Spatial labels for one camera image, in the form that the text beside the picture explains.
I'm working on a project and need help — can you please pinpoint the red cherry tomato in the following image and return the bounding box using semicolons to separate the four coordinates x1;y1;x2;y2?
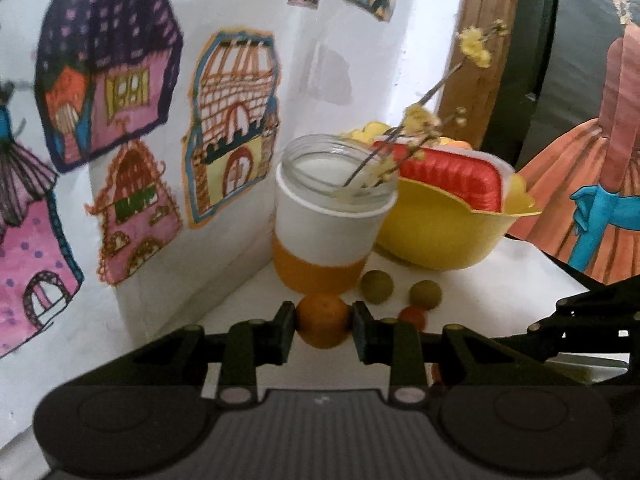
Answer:
397;306;427;332

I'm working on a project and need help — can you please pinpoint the olive green small fruit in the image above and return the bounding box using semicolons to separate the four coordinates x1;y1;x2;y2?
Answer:
359;270;395;304

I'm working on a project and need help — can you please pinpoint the small orange tangerine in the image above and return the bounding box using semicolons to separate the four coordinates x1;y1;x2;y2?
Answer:
296;294;352;350

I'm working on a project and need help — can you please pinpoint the metal tray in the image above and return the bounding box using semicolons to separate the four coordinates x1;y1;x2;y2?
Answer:
544;353;628;385

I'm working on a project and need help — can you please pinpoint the white printed table cloth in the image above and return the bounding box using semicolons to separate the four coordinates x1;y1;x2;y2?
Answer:
0;237;629;480

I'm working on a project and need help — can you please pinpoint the yellow plastic bowl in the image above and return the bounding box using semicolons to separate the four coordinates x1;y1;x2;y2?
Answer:
376;173;540;271

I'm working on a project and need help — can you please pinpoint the lady in orange dress poster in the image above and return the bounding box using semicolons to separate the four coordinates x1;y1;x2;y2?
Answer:
510;0;639;284

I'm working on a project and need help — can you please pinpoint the white orange glass jar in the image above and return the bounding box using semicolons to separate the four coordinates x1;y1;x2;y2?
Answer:
272;134;398;295

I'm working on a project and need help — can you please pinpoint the red plastic toy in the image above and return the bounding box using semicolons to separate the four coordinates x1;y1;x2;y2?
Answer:
393;140;530;214

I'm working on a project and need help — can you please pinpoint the orange plastic toy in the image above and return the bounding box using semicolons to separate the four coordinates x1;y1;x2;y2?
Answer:
438;136;473;150

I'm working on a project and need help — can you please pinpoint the yellow flower branch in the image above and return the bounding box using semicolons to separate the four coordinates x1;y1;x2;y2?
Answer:
334;18;509;200

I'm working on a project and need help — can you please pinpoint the houses drawing paper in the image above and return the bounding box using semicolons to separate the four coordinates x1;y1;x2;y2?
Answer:
0;0;417;451

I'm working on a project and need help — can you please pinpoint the brown wooden door frame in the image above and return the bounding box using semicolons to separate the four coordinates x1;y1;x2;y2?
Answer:
438;0;518;148

